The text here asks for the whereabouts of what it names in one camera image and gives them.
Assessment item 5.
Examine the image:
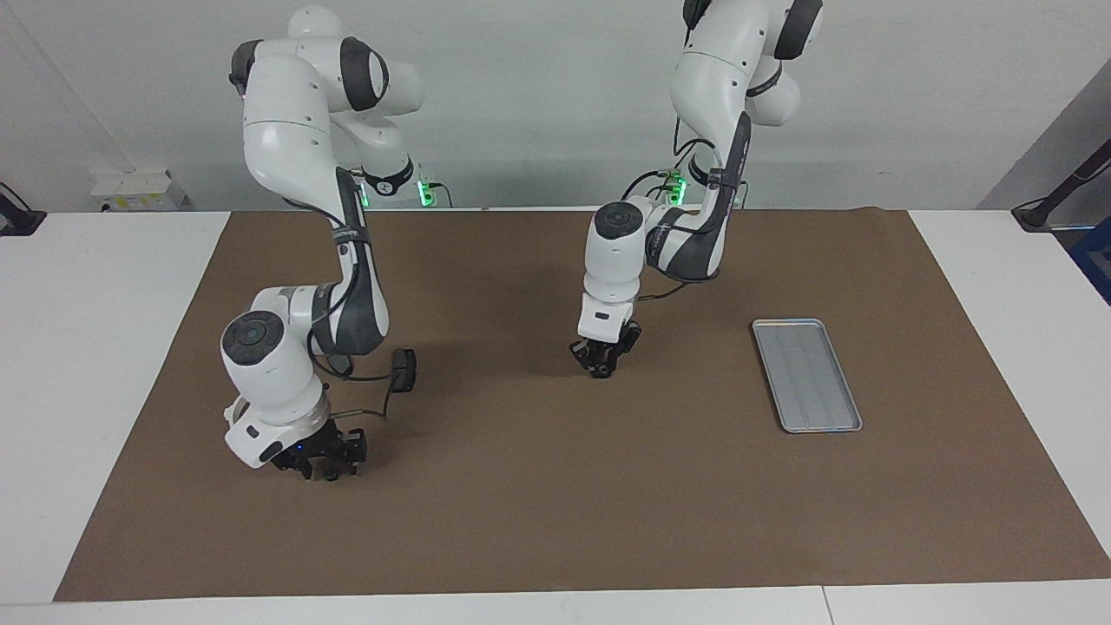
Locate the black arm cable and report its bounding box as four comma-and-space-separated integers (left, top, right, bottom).
306, 165, 419, 419
621, 113, 740, 306

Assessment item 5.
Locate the blue box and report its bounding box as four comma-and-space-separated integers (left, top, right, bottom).
1071, 217, 1111, 306

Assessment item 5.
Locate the black stand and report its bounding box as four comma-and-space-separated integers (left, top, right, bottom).
1011, 137, 1111, 232

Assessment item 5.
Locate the brown paper table mat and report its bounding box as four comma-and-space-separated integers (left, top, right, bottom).
54, 208, 1111, 602

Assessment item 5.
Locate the black clamp mount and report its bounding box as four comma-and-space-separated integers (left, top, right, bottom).
0, 181, 47, 237

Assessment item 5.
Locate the silver metal tray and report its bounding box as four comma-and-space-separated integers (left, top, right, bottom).
752, 318, 864, 434

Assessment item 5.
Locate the white power strip box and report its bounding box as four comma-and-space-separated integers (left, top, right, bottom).
90, 168, 188, 213

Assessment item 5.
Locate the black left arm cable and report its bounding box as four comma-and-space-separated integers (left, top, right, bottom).
621, 113, 740, 306

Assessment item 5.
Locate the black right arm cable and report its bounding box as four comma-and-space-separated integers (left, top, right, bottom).
306, 165, 419, 419

